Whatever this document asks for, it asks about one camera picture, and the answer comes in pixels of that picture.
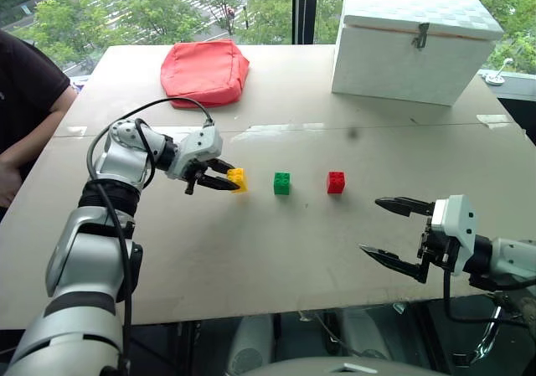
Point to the grey rounded shape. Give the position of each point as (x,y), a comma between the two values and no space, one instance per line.
(251,344)

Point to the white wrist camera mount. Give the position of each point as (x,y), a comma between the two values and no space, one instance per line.
(203,143)
(460,221)

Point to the chrome bent tube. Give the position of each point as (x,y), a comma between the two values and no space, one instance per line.
(488,338)

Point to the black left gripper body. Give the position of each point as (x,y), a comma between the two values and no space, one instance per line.
(196,171)

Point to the small white stand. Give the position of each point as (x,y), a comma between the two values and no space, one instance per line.
(498,74)

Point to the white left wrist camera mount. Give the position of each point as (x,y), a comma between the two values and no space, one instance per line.
(203,143)

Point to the yellow toy brick cube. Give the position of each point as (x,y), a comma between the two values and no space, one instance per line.
(238,181)

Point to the grey robot torso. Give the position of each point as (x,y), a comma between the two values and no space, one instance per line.
(347,367)

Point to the bystander bare forearm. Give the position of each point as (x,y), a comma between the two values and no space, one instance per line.
(39,135)

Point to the clear tape strip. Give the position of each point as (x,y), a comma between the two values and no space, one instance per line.
(494,120)
(280,131)
(71,131)

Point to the red fabric bag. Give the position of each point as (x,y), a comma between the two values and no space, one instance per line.
(205,72)

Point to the bystander hand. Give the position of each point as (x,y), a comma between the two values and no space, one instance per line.
(7,183)

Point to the white foam box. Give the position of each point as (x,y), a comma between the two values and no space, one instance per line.
(410,62)

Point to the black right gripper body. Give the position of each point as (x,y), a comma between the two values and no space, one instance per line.
(437,248)

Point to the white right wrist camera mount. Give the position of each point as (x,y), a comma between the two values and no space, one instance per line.
(460,221)

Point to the red toy brick cube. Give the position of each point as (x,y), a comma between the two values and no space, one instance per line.
(336,183)

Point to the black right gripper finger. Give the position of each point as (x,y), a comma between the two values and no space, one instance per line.
(398,261)
(408,206)

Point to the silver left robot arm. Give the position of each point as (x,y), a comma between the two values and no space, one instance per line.
(88,259)

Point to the black window pillar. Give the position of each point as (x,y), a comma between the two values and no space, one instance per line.
(296,7)

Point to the bystander dark shirt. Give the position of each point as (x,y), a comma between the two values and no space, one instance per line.
(25,91)

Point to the green toy brick cube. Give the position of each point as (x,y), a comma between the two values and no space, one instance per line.
(281,184)

